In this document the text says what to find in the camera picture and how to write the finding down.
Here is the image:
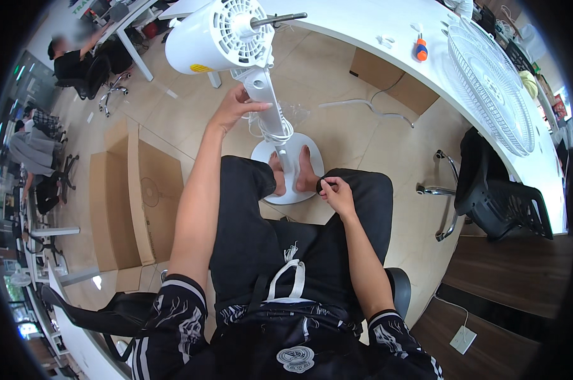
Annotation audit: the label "person's left hand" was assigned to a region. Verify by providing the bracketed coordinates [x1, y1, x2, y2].
[209, 84, 273, 136]

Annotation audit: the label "person's right hand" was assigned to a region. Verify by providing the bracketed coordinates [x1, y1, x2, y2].
[319, 176, 357, 220]

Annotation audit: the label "white fan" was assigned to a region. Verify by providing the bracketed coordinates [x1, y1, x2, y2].
[164, 0, 325, 206]

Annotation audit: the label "clear plastic bag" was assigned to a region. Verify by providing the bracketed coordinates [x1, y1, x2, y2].
[279, 101, 312, 128]

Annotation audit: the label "person's legs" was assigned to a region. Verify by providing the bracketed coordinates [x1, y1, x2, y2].
[210, 145, 394, 316]

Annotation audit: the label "brown cardboard box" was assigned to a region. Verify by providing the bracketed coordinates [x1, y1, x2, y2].
[349, 47, 440, 117]

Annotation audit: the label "flat brown cardboard carton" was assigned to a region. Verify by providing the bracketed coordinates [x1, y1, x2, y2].
[89, 117, 186, 293]

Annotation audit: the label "black swivel office chair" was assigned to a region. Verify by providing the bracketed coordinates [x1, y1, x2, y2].
[32, 153, 80, 217]
[55, 40, 134, 118]

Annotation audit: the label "white desk with clutter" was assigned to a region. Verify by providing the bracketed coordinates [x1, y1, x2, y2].
[75, 0, 223, 89]

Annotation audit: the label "person's body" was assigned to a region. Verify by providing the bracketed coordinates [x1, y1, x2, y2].
[129, 259, 445, 380]

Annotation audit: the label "black mesh office chair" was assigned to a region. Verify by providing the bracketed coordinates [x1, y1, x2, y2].
[416, 127, 554, 243]

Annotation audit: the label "white fan grille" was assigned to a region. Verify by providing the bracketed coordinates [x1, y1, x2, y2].
[446, 18, 537, 158]

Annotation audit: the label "yellow green cloth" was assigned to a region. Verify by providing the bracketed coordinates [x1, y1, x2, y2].
[519, 70, 539, 100]

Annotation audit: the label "white coiled power cord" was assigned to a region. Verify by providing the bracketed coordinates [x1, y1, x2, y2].
[248, 113, 295, 146]

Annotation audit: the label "white cable on floor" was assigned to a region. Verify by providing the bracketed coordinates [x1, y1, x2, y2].
[318, 98, 416, 129]

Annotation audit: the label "white power socket with cable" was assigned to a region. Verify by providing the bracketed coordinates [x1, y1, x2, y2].
[433, 294, 478, 355]

